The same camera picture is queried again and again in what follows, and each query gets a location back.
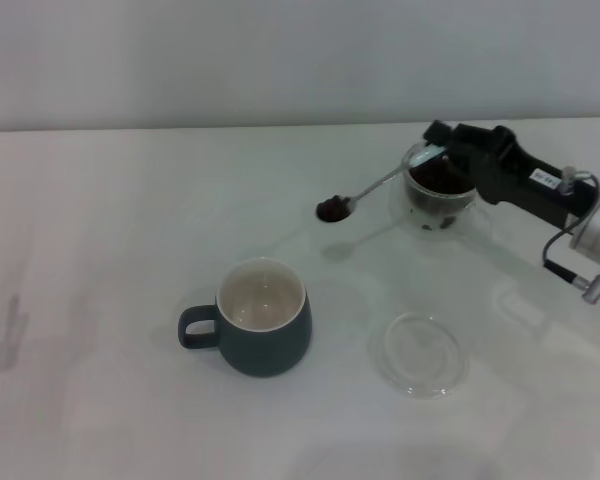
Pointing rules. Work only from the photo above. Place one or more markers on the coffee beans pile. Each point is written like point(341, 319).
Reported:
point(437, 182)

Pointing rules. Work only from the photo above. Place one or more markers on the clear glass saucer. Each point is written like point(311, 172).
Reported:
point(420, 360)

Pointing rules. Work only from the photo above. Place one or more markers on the scooped coffee beans portion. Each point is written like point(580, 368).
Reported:
point(334, 207)

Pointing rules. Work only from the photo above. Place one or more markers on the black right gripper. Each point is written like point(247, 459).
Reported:
point(510, 180)

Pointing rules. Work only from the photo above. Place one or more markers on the dark teal ceramic mug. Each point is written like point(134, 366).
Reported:
point(265, 350)

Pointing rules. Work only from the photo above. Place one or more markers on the clear double-wall glass cup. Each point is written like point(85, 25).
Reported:
point(460, 220)

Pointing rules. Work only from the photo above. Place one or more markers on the silver wrist fitting with loop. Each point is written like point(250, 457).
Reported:
point(569, 175)

